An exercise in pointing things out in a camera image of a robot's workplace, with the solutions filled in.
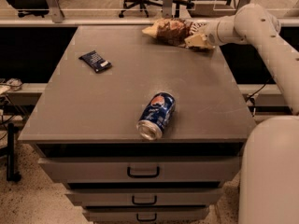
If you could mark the top drawer with black handle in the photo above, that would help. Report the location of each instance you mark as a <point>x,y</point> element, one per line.
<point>140,169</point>

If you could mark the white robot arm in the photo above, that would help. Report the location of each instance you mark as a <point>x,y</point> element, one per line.
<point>269,176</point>

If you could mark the drawer with black handle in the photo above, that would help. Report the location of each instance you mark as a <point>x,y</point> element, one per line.
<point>140,169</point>
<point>143,197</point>
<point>145,214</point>

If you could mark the grey drawer cabinet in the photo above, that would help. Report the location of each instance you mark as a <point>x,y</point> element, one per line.
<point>83,114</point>

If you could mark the blue pepsi can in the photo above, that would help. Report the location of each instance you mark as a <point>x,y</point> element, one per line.
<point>156,116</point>

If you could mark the middle drawer with black handle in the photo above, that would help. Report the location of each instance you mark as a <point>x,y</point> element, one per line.
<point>143,197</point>

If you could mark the brown chip bag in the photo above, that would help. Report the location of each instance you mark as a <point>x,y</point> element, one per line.
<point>172,31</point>

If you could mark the metal glass railing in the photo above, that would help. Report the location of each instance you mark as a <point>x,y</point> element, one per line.
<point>77,12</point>

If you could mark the black stand left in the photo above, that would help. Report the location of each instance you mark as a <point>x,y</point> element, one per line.
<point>12,175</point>

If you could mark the dark blue snack packet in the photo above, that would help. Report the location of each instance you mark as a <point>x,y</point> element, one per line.
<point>95,61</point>

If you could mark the bottom drawer with black handle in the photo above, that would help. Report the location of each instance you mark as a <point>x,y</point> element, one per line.
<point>145,214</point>

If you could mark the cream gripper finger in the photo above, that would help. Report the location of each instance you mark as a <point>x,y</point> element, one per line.
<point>198,40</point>

